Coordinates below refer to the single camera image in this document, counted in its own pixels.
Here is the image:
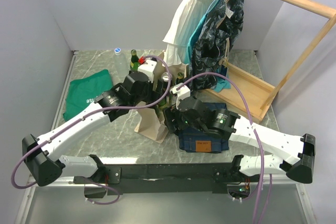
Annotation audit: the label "clear bottle blue cap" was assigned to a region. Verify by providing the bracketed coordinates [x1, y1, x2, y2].
[114, 48, 128, 77]

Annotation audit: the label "white pleated garment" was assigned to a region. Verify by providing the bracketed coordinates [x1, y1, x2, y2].
[163, 0, 212, 67]

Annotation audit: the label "dark can silver top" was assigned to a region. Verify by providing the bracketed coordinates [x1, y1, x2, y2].
[161, 72, 172, 92]

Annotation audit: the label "black base bar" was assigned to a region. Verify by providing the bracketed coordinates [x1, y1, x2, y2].
[72, 163, 253, 198]

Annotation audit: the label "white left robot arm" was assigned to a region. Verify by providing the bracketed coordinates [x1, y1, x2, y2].
[22, 71, 159, 186]

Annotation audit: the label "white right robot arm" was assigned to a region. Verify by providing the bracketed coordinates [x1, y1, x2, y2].
[163, 97, 316, 184]

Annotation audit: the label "dark patterned shirt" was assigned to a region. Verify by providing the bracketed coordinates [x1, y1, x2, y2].
[185, 0, 244, 77]

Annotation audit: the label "green t-shirt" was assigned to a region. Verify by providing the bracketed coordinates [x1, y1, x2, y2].
[63, 69, 113, 122]

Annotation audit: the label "green glass bottle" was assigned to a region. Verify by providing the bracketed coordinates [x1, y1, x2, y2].
[175, 72, 184, 85]
[130, 49, 140, 71]

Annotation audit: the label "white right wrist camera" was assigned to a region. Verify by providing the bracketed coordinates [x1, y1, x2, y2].
[170, 83, 191, 109]

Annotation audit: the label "folded blue jeans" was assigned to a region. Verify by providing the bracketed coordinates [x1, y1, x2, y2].
[178, 102, 229, 154]

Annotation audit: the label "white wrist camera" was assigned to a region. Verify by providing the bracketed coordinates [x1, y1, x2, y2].
[138, 59, 157, 83]
[170, 83, 191, 109]

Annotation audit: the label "wooden clothes rack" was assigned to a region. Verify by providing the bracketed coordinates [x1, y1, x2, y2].
[205, 0, 335, 123]

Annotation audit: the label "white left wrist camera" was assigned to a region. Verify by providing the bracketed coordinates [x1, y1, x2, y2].
[138, 59, 157, 83]

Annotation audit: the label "teal garment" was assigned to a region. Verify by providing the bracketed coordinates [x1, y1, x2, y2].
[187, 0, 233, 77]

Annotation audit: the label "beige canvas tote bag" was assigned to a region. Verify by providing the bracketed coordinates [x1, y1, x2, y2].
[134, 50, 191, 144]

